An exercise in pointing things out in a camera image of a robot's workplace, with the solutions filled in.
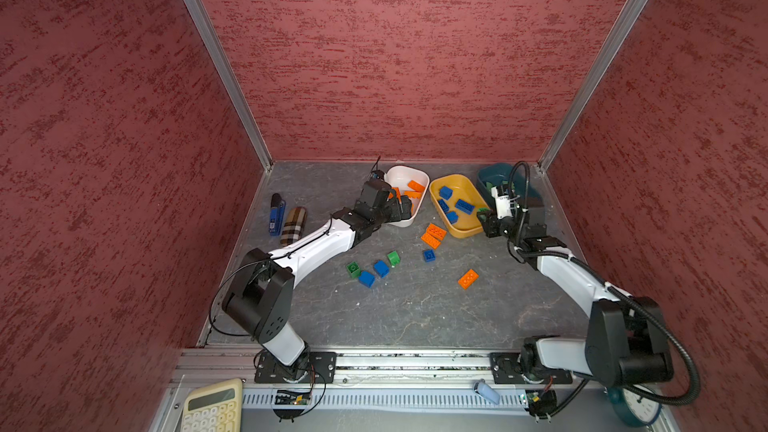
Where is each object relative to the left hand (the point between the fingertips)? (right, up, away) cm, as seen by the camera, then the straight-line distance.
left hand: (398, 209), depth 88 cm
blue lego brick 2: (+17, 0, +18) cm, 25 cm away
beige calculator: (-43, -45, -20) cm, 65 cm away
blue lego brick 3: (+25, 0, +18) cm, 30 cm away
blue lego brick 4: (+19, -4, +15) cm, 25 cm away
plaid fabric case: (-35, -6, +10) cm, 37 cm away
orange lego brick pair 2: (+11, -11, +10) cm, 19 cm away
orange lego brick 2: (+22, -22, +2) cm, 31 cm away
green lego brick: (+30, -1, +13) cm, 33 cm away
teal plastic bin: (+41, +13, +29) cm, 52 cm away
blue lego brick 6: (-5, -19, +5) cm, 20 cm away
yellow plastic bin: (+14, +8, +19) cm, 25 cm away
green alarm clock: (+52, -43, -22) cm, 71 cm away
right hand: (+25, -3, +1) cm, 25 cm away
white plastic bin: (0, +10, +26) cm, 28 cm away
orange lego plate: (+7, +7, +26) cm, 28 cm away
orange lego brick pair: (+13, -8, +12) cm, 20 cm away
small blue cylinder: (+21, -42, -18) cm, 50 cm away
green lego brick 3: (-13, -18, 0) cm, 22 cm away
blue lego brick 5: (-10, -21, +2) cm, 24 cm away
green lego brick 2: (-2, -16, +6) cm, 17 cm away
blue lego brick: (+18, +5, +22) cm, 29 cm away
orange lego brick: (+6, +4, +23) cm, 24 cm away
